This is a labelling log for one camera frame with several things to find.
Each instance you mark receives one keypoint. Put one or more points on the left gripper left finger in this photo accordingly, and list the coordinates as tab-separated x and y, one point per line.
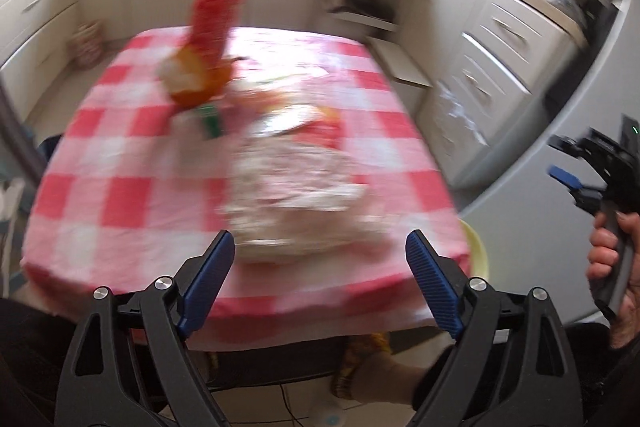
199	281

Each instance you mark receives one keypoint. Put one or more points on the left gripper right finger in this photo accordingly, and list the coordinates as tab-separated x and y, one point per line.
440	280

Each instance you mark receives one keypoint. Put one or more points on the white plastic bag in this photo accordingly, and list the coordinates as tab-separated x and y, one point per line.
289	200

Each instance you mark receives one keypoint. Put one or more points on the clear plastic bottle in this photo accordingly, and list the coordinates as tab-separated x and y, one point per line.
214	120

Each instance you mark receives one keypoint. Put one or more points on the orange peel piece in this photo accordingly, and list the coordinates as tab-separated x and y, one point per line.
190	81

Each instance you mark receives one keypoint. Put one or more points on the red paper snack bag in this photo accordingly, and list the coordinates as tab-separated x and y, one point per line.
211	23

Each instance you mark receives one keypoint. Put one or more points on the red yellow snack wrapper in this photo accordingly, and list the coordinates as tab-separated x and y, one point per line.
326	129

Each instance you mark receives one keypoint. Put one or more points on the red checkered tablecloth table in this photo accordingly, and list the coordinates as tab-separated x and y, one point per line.
133	190

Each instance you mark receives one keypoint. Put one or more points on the white step stool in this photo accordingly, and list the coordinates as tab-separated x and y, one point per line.
407	79

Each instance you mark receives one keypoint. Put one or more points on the floral waste basket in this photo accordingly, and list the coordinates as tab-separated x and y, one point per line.
86	45

